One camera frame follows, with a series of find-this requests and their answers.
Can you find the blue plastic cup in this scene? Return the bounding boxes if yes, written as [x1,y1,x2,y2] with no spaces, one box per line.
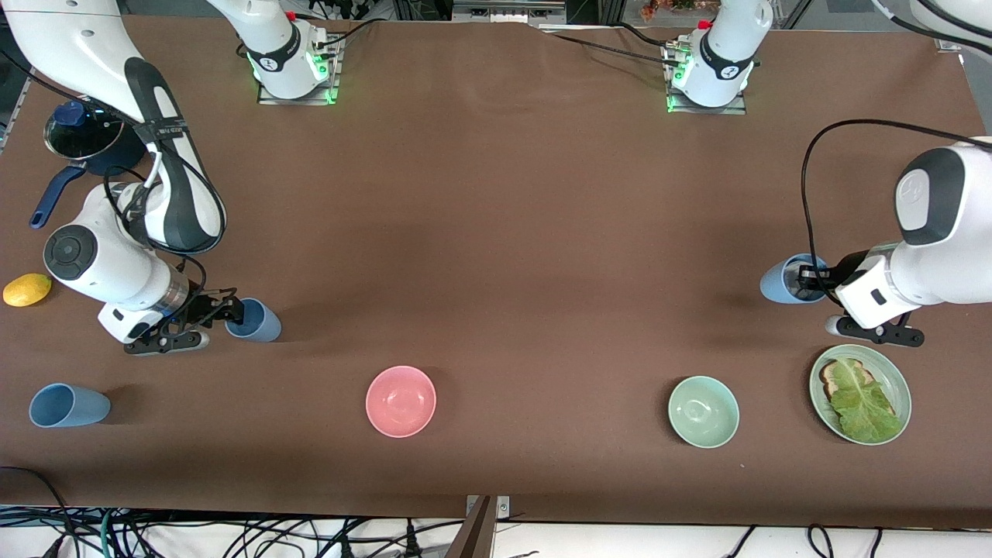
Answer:
[29,383,112,429]
[224,298,283,343]

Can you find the blue cup holding tissue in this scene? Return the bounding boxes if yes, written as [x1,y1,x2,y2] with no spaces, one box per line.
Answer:
[759,253,832,305]

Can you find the green plate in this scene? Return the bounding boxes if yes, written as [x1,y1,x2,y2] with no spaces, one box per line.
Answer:
[808,343,913,446]

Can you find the toast slice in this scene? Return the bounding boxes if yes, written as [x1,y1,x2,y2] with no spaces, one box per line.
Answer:
[820,358,900,423]

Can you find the green lettuce leaf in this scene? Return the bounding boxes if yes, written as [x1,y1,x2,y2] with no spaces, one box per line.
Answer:
[829,359,904,444]

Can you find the yellow lemon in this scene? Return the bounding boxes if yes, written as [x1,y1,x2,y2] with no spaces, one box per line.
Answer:
[2,273,53,308]

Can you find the mint green bowl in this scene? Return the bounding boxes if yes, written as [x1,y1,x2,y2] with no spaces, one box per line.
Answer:
[667,375,740,450]

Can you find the dark blue saucepan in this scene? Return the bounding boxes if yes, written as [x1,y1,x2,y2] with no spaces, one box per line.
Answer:
[29,97,148,230]

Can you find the pink bowl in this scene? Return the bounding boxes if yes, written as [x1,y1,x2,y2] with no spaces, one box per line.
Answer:
[365,365,437,439]

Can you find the brown table cover sheet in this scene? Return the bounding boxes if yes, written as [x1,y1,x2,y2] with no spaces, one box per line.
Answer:
[0,12,992,529]

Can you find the glass pot lid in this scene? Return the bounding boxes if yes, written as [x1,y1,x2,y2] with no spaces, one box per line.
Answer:
[44,99,125,160]

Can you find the orange artificial flowers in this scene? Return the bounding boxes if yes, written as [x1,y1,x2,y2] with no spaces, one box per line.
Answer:
[639,0,698,20]

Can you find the grey power strip box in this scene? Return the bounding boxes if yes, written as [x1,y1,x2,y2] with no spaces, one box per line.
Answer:
[452,0,567,26]

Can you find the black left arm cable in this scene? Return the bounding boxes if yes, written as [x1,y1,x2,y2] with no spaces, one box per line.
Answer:
[801,0,992,307]

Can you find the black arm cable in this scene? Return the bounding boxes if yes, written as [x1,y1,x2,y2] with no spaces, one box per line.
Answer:
[801,0,992,307]
[0,46,229,326]

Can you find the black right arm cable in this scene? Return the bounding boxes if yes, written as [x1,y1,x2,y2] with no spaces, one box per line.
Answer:
[0,46,229,326]

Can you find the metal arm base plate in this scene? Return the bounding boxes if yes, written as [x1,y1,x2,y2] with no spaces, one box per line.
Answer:
[665,43,749,115]
[256,35,343,106]

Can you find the black floor cable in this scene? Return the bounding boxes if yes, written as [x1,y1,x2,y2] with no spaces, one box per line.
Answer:
[0,465,74,558]

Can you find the black base power cable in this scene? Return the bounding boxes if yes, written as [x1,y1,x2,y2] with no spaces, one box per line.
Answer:
[318,17,382,47]
[539,22,683,71]

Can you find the grey camera pole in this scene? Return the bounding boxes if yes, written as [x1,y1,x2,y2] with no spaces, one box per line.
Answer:
[443,496,497,558]

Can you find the silver metal bracket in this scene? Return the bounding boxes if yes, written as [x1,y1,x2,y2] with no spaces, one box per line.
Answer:
[465,494,511,520]

